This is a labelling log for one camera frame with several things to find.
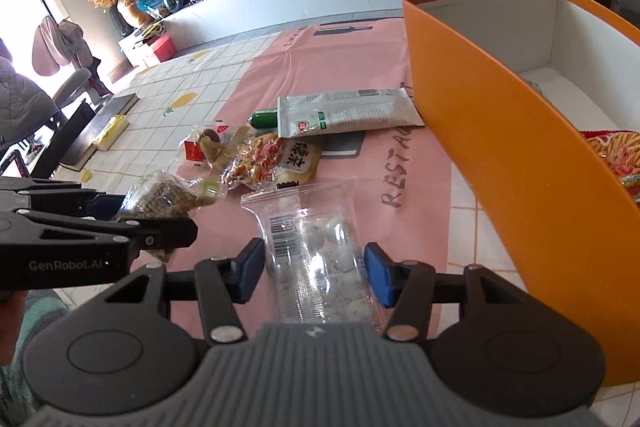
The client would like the clear candy packet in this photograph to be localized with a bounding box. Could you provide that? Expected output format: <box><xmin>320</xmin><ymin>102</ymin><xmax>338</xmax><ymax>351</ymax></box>
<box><xmin>241</xmin><ymin>179</ymin><xmax>383</xmax><ymax>333</ymax></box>

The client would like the brown seed snack packet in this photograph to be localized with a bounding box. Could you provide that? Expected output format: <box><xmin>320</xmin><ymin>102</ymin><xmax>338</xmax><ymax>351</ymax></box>
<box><xmin>117</xmin><ymin>171</ymin><xmax>229</xmax><ymax>258</ymax></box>

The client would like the peanut snack packet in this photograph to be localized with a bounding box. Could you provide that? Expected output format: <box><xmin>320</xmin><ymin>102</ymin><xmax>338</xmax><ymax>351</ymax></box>
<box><xmin>220</xmin><ymin>132</ymin><xmax>324</xmax><ymax>191</ymax></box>

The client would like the small red snack packet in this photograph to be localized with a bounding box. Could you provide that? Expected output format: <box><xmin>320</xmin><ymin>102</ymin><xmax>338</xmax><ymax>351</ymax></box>
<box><xmin>182</xmin><ymin>120</ymin><xmax>233</xmax><ymax>165</ymax></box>

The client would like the green sausage stick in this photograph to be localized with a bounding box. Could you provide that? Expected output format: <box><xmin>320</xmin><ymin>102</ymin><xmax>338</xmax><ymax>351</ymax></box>
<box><xmin>248</xmin><ymin>108</ymin><xmax>278</xmax><ymax>129</ymax></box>

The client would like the silver white snack pouch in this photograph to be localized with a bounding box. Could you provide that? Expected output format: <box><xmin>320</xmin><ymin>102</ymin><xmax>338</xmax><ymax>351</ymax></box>
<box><xmin>277</xmin><ymin>89</ymin><xmax>424</xmax><ymax>139</ymax></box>

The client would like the orange chips packet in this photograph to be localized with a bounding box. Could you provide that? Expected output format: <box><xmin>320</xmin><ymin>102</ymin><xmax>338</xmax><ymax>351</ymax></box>
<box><xmin>582</xmin><ymin>130</ymin><xmax>640</xmax><ymax>204</ymax></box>

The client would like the pink paper mat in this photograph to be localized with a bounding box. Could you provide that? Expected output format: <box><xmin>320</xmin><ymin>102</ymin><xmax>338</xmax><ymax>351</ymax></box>
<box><xmin>134</xmin><ymin>17</ymin><xmax>454</xmax><ymax>338</ymax></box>

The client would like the lemon pattern tablecloth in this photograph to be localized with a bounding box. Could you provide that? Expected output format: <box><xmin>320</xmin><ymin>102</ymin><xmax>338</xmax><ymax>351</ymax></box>
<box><xmin>49</xmin><ymin>31</ymin><xmax>640</xmax><ymax>408</ymax></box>

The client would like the red box on floor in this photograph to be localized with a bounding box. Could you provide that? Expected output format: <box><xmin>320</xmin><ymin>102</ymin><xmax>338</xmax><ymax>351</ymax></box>
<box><xmin>149</xmin><ymin>35</ymin><xmax>176</xmax><ymax>63</ymax></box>

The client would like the orange cardboard box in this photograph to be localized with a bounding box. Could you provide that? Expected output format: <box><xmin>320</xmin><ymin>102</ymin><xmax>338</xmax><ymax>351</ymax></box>
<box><xmin>404</xmin><ymin>0</ymin><xmax>639</xmax><ymax>386</ymax></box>

